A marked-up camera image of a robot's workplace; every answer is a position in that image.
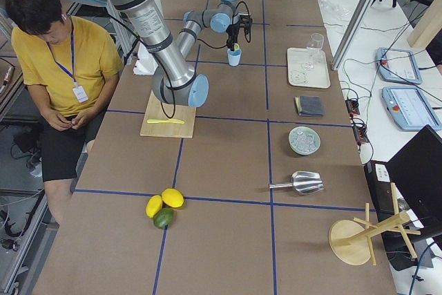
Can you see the clear wine glass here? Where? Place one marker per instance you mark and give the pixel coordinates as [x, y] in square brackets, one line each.
[313, 47]

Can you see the black power strip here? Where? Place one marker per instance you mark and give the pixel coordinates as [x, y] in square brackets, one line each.
[359, 127]

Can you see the yellow lemon right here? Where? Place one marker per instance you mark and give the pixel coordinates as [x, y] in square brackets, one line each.
[172, 197]

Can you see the upper teach pendant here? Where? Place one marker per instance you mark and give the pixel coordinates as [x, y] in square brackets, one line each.
[397, 65]

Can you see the green lime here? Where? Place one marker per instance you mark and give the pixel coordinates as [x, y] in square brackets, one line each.
[164, 217]

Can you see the yellow plastic knife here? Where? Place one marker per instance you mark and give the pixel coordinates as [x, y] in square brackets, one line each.
[165, 121]

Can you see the person in yellow shirt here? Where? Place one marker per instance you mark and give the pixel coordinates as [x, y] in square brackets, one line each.
[71, 68]

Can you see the aluminium frame post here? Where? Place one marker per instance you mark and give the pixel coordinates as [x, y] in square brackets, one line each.
[350, 33]

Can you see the steel ice scoop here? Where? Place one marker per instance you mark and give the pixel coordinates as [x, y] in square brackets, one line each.
[302, 182]

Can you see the green bowl of ice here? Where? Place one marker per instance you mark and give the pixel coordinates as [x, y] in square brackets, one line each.
[304, 140]

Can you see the lower teach pendant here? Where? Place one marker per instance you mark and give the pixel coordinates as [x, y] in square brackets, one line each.
[409, 108]

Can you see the folded grey cloth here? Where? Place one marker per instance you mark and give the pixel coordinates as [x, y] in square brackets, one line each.
[310, 106]

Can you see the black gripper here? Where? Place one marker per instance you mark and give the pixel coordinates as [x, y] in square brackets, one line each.
[231, 32]

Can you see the wooden mug tree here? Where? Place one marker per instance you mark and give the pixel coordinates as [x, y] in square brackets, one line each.
[351, 240]

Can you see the teach pendant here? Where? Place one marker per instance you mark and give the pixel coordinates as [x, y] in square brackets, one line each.
[409, 108]
[397, 65]

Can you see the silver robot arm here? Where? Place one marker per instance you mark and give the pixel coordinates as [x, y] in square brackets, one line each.
[175, 81]

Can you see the cream bear tray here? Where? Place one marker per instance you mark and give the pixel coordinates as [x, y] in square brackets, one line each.
[301, 76]

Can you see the bamboo cutting board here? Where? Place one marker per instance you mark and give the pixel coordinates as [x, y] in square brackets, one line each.
[157, 110]

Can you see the light blue paper cup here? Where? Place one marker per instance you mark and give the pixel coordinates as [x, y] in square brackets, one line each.
[234, 56]

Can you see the black monitor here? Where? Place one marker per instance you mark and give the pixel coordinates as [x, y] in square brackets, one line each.
[416, 171]

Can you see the yellow lemon left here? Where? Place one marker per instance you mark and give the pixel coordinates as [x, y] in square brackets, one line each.
[153, 206]

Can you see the crumpled clear plastic bag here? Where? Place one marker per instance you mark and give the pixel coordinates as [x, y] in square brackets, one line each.
[336, 9]

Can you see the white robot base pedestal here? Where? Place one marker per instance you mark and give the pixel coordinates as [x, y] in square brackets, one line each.
[145, 63]

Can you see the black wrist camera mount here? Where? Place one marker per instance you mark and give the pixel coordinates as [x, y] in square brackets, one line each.
[245, 22]

